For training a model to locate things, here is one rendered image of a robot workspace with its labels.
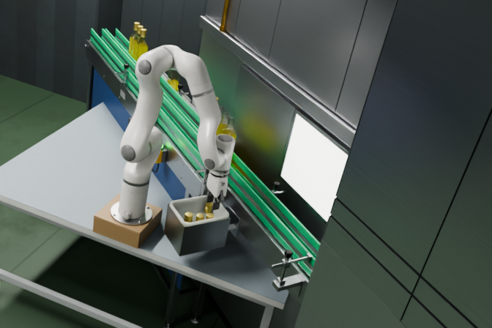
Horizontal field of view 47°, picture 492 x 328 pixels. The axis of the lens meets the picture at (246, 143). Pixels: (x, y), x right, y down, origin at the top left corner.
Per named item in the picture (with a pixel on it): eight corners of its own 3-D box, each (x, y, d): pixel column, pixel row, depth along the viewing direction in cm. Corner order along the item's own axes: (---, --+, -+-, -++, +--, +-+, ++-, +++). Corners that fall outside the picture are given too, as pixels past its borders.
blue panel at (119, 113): (222, 220, 284) (228, 191, 276) (190, 226, 275) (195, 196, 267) (117, 86, 398) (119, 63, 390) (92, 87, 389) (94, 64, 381)
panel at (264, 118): (342, 234, 223) (367, 160, 207) (336, 236, 221) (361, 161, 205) (233, 126, 288) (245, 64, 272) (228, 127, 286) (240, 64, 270)
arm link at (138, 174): (116, 179, 249) (123, 132, 239) (139, 163, 265) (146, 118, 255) (140, 189, 246) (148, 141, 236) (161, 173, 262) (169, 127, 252)
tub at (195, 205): (228, 232, 248) (231, 216, 244) (181, 241, 236) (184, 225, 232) (210, 209, 260) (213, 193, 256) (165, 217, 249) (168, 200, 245)
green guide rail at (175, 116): (220, 176, 261) (223, 162, 258) (218, 177, 261) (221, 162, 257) (102, 39, 387) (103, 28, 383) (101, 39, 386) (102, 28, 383)
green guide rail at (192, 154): (206, 179, 258) (209, 164, 254) (204, 179, 257) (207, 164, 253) (91, 39, 383) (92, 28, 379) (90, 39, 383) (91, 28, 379)
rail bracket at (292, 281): (302, 295, 217) (316, 250, 206) (266, 306, 208) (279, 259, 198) (295, 287, 220) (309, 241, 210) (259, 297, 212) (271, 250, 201)
